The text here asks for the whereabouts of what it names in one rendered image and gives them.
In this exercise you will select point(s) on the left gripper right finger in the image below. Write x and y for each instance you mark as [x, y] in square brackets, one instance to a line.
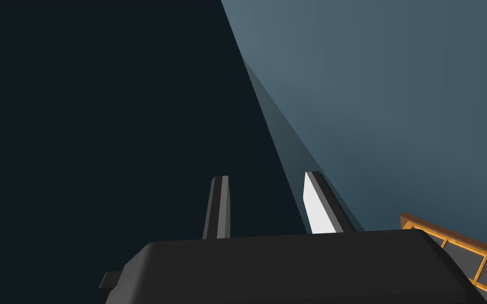
[321, 211]

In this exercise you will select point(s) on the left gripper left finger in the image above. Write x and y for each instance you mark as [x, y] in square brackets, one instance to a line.
[218, 211]

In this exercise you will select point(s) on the brown framed window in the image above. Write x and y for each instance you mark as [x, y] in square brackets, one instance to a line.
[471, 259]

